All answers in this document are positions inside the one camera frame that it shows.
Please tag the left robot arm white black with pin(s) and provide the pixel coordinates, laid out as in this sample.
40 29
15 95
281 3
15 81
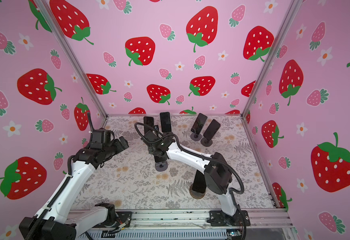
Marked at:
50 222

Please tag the grey stand wooden base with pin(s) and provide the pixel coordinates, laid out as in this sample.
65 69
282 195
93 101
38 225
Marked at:
194 194

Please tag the black smartphone front stand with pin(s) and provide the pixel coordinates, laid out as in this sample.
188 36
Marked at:
199 185

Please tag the grey phone stand front left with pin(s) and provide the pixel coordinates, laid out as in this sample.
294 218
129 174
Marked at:
161 166

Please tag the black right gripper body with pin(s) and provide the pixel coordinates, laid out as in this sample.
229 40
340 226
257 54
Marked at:
150 150

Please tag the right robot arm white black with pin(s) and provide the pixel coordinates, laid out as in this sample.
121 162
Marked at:
220 177

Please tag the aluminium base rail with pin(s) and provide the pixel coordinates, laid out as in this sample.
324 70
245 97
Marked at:
201 224

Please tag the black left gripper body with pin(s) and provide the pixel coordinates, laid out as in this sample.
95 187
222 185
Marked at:
110 151

